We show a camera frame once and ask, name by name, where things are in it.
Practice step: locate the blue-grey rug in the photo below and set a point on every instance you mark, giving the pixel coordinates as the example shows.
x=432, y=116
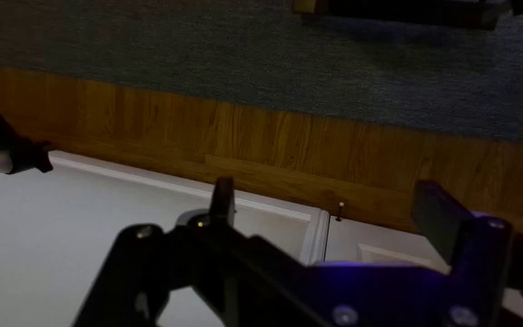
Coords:
x=212, y=60

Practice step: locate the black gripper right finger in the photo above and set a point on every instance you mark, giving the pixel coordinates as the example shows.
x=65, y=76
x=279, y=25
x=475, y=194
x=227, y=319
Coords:
x=472, y=259

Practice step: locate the white panelled door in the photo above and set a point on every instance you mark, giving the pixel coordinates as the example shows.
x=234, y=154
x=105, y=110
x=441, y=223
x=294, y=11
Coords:
x=61, y=229

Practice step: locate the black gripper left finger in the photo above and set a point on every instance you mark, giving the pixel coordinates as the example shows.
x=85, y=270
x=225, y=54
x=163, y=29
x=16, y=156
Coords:
x=170, y=272

